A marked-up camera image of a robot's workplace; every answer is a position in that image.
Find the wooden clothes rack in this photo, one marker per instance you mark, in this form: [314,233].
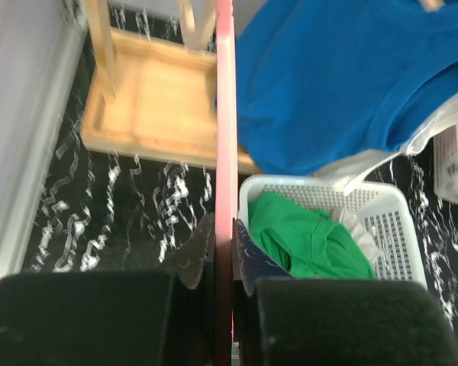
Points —
[152,98]

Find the white perforated plastic basket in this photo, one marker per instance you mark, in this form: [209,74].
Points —
[381,208]

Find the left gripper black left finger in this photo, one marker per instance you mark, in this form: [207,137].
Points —
[190,260]

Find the blue tank top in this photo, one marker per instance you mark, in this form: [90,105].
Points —
[319,81]

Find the pink plastic hanger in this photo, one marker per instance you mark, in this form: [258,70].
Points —
[226,183]

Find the beige wooden hanger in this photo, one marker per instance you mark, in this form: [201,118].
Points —
[196,36]

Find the grey tank top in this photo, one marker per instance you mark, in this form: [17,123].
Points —
[359,233]

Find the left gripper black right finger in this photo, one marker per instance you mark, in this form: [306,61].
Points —
[250,262]

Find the white tank top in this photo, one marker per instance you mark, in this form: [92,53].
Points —
[346,174]

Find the white right bin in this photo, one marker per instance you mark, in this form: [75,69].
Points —
[446,164]

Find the green tank top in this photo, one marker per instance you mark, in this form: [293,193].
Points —
[306,243]

